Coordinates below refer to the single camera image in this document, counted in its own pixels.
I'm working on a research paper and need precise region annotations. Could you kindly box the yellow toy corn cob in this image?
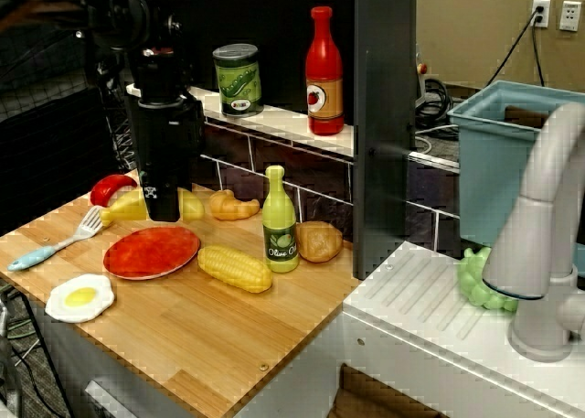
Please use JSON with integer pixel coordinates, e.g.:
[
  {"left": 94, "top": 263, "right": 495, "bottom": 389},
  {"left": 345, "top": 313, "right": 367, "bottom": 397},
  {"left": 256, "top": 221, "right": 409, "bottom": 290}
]
[{"left": 197, "top": 245, "right": 274, "bottom": 294}]

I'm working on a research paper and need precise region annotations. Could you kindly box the white floor cable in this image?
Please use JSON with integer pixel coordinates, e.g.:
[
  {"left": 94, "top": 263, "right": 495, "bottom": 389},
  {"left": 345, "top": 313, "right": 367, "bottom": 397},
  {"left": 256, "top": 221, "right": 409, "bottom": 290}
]
[{"left": 414, "top": 123, "right": 458, "bottom": 154}]

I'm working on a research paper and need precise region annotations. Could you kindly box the white kitchen shelf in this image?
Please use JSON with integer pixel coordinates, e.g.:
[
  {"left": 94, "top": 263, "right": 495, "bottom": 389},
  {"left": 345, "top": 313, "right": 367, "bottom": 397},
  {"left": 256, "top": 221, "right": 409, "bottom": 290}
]
[{"left": 125, "top": 83, "right": 356, "bottom": 159}]

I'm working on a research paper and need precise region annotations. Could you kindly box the red pepper toy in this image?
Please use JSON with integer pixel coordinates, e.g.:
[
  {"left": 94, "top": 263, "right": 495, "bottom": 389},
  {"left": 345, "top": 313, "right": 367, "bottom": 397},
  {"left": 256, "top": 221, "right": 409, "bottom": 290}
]
[{"left": 90, "top": 174, "right": 138, "bottom": 207}]

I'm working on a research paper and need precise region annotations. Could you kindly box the dark tiled backsplash panel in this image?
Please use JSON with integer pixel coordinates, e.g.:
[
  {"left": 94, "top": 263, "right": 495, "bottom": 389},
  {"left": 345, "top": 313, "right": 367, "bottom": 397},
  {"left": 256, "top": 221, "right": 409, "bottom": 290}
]
[{"left": 199, "top": 120, "right": 463, "bottom": 251}]

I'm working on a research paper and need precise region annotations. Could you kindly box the white wall data plate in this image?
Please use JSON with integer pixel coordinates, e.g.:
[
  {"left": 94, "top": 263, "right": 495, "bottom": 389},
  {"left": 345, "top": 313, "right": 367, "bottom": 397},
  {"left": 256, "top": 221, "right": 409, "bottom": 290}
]
[{"left": 559, "top": 0, "right": 582, "bottom": 31}]

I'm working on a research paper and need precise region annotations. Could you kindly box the red round plate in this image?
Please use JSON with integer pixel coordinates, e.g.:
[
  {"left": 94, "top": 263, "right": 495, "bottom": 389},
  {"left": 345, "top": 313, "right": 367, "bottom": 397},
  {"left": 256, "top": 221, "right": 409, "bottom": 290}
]
[{"left": 103, "top": 226, "right": 201, "bottom": 281}]

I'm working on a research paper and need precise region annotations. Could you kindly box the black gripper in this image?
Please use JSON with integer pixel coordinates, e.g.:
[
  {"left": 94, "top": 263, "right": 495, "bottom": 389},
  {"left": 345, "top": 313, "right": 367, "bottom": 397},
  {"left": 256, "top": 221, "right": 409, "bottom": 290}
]
[{"left": 130, "top": 92, "right": 206, "bottom": 224}]

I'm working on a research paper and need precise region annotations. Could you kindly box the black cable bundle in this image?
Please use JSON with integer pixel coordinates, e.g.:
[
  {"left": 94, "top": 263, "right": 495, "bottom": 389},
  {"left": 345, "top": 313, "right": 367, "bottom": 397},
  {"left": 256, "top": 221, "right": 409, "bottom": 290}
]
[{"left": 422, "top": 78, "right": 458, "bottom": 117}]

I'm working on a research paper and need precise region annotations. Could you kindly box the grey toy faucet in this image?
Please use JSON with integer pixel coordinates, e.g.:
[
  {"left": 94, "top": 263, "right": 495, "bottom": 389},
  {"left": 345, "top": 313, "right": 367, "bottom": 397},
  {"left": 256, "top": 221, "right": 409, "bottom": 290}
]
[{"left": 483, "top": 102, "right": 585, "bottom": 363}]

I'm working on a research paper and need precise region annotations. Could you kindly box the spatula with light blue handle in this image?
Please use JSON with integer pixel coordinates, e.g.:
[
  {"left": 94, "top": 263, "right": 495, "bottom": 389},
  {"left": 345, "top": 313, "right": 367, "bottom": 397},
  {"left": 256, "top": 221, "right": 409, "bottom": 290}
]
[{"left": 7, "top": 206, "right": 104, "bottom": 272}]

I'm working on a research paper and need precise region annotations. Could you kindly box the white box with red button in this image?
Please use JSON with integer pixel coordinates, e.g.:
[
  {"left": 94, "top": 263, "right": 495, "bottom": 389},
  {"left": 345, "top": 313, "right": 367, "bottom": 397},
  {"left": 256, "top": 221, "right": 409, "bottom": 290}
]
[{"left": 414, "top": 54, "right": 431, "bottom": 102}]

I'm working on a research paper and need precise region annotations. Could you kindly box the white toy sink unit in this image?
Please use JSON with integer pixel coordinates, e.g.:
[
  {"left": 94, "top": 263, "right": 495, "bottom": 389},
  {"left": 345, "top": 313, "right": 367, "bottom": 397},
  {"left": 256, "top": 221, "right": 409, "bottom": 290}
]
[{"left": 81, "top": 241, "right": 585, "bottom": 418}]

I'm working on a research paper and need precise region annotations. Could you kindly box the green pea toy can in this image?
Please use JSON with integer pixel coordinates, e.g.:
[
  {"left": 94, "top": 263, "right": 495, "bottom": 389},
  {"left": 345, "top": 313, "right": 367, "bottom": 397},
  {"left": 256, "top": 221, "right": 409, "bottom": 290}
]
[{"left": 212, "top": 43, "right": 264, "bottom": 118}]

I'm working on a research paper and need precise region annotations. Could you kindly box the brown toy bread roll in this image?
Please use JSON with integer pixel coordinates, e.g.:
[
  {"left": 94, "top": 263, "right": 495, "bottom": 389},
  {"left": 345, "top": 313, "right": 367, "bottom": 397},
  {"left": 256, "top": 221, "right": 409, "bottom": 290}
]
[{"left": 295, "top": 220, "right": 344, "bottom": 263}]

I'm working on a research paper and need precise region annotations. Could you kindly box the white toy fried egg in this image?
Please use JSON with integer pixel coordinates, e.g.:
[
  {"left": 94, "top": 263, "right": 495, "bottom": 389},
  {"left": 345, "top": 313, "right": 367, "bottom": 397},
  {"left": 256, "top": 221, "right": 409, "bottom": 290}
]
[{"left": 45, "top": 273, "right": 115, "bottom": 323}]

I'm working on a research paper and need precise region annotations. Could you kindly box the yellow toy banana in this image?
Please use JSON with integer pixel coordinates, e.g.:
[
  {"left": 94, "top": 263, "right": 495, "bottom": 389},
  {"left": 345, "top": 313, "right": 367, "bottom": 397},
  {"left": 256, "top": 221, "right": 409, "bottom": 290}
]
[{"left": 99, "top": 187, "right": 206, "bottom": 227}]

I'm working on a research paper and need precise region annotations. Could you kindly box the grey metal stand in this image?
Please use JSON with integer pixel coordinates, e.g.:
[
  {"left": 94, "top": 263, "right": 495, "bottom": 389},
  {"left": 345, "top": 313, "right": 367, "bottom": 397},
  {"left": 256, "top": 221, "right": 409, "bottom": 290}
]
[{"left": 0, "top": 289, "right": 22, "bottom": 418}]

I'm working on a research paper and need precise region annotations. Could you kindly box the red ketchup toy bottle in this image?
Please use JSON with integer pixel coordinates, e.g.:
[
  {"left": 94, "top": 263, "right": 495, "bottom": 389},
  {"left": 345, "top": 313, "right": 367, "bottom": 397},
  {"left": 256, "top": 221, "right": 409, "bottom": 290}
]
[{"left": 305, "top": 5, "right": 345, "bottom": 136}]

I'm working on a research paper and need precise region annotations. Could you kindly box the blue plastic bin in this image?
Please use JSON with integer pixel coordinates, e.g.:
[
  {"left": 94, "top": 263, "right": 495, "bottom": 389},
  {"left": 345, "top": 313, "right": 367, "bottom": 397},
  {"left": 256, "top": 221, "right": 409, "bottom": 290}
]
[{"left": 447, "top": 80, "right": 585, "bottom": 254}]

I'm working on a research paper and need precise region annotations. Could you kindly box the black power cable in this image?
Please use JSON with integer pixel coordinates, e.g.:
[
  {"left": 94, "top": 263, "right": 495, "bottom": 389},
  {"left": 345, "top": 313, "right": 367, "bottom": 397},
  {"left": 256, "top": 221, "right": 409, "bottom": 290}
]
[
  {"left": 531, "top": 14, "right": 548, "bottom": 89},
  {"left": 484, "top": 6, "right": 545, "bottom": 89}
]

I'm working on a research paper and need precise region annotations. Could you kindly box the green olive oil toy bottle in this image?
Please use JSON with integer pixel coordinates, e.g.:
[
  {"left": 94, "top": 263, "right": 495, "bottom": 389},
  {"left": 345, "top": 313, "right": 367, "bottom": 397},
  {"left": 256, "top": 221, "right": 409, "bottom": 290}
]
[{"left": 261, "top": 165, "right": 301, "bottom": 273}]

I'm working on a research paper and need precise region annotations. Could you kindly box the orange toy croissant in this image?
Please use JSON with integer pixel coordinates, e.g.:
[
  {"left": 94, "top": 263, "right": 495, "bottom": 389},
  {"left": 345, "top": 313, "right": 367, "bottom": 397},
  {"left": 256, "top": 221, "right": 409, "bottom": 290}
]
[{"left": 208, "top": 188, "right": 261, "bottom": 221}]

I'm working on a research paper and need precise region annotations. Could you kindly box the light green toy vegetable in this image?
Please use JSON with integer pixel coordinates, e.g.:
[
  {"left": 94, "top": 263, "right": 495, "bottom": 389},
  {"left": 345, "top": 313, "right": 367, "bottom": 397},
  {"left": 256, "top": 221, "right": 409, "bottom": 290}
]
[{"left": 458, "top": 246, "right": 520, "bottom": 312}]

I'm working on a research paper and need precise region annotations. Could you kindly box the white wall outlet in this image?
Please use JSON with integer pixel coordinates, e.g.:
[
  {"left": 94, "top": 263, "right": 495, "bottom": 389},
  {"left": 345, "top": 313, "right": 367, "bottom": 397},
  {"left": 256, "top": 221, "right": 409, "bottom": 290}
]
[{"left": 531, "top": 0, "right": 552, "bottom": 29}]

